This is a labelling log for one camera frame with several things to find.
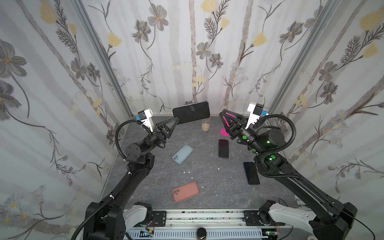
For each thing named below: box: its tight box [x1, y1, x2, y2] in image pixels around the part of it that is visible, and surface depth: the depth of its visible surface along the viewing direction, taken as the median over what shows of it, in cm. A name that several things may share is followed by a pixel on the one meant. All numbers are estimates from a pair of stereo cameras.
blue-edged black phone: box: [218, 139, 229, 158], surface depth 100 cm
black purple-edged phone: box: [172, 101, 211, 125], surface depth 58 cm
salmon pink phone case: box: [172, 181, 200, 203], surface depth 85 cm
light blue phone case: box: [172, 144, 194, 165], surface depth 100 cm
